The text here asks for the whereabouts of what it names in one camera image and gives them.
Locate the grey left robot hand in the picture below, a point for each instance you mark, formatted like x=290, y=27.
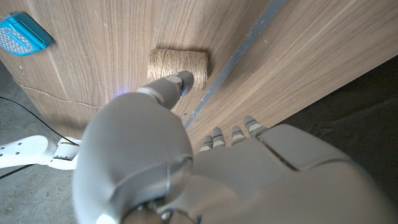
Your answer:
x=217, y=180

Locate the brown twine spool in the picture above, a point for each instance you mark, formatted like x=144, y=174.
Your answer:
x=174, y=60

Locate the brown twine strand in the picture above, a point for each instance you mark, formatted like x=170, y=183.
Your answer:
x=62, y=99

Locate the grey tape table outline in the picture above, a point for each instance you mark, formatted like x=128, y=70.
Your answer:
x=236, y=53

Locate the black backdrop curtain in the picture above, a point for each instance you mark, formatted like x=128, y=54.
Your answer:
x=357, y=124

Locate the white table leg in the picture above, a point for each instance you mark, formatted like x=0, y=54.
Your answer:
x=28, y=152

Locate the blue oval scrubber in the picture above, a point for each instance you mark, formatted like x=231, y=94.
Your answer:
x=18, y=37

